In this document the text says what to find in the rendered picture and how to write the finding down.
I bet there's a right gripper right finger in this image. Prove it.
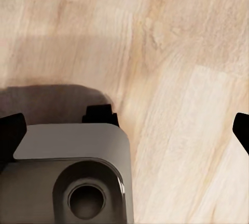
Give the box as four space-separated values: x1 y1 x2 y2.
232 113 249 155

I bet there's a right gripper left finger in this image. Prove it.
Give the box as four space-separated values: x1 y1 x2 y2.
0 113 27 175

